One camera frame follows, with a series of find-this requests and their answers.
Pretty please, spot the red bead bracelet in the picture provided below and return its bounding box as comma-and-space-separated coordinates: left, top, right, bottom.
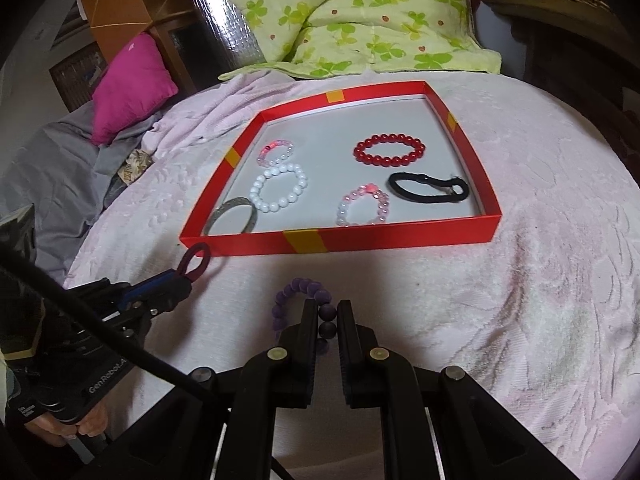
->
352, 131, 428, 168

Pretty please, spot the small floral pouch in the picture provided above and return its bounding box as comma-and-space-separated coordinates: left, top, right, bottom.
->
117, 148, 153, 185

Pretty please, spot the pink crystal bead bracelet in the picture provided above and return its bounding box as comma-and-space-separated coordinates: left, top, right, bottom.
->
335, 182, 392, 227

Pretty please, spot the white pearl bead bracelet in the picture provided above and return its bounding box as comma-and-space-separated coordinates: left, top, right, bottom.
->
248, 161, 310, 214

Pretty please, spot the silver foil insulation panel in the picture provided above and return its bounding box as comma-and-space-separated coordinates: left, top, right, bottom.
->
192, 0, 265, 73

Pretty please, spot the silver metal bangle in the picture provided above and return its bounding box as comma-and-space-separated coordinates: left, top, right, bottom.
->
201, 197, 258, 235

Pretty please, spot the magenta pillow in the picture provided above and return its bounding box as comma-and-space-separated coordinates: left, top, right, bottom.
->
91, 32, 178, 145

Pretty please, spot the person's left hand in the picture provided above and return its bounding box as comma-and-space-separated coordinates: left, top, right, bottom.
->
25, 401, 108, 448

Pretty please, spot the black hair tie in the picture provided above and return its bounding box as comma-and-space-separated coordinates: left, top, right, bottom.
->
387, 171, 471, 206

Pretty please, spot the grey blanket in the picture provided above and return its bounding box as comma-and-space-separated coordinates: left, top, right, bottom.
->
1, 102, 162, 284

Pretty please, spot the green clover pattern quilt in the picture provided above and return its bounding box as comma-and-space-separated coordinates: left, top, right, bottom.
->
230, 0, 501, 79

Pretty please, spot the clear pink bead bracelet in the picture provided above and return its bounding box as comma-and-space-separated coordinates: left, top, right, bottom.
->
256, 138, 296, 169

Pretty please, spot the purple bead bracelet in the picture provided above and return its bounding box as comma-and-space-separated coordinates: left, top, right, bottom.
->
271, 276, 339, 356

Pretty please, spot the brown wooden wardrobe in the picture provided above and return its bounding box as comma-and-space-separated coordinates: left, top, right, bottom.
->
80, 0, 196, 94

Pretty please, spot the red shallow cardboard tray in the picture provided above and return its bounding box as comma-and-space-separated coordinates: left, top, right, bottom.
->
180, 81, 501, 256

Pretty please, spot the pale pink bed cover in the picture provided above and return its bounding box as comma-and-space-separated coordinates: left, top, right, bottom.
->
65, 73, 639, 479

